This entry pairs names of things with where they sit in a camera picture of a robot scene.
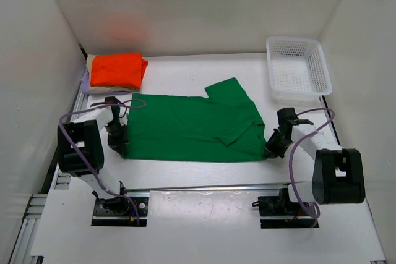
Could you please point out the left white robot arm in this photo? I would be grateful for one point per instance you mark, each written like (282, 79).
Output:
(80, 150)

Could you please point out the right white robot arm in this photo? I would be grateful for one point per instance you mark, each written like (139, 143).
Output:
(337, 172)

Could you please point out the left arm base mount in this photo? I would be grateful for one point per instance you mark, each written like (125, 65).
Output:
(117, 212)

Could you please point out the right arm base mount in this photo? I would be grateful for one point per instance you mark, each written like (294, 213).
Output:
(280, 213)

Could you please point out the purple t shirt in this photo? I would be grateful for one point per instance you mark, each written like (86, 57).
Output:
(88, 90)

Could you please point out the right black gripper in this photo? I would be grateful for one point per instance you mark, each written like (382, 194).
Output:
(273, 147)

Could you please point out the orange t shirt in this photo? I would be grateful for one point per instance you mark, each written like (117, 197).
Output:
(125, 70)

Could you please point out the green t shirt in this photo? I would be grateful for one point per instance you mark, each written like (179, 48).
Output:
(222, 127)

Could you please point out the aluminium frame rail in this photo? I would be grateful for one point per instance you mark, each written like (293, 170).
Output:
(198, 213)

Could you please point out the beige t shirt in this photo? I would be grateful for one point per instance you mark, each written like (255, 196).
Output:
(89, 61)

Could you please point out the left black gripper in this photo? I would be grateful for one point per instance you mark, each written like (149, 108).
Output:
(118, 145)

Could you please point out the white plastic basket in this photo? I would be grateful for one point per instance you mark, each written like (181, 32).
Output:
(297, 69)

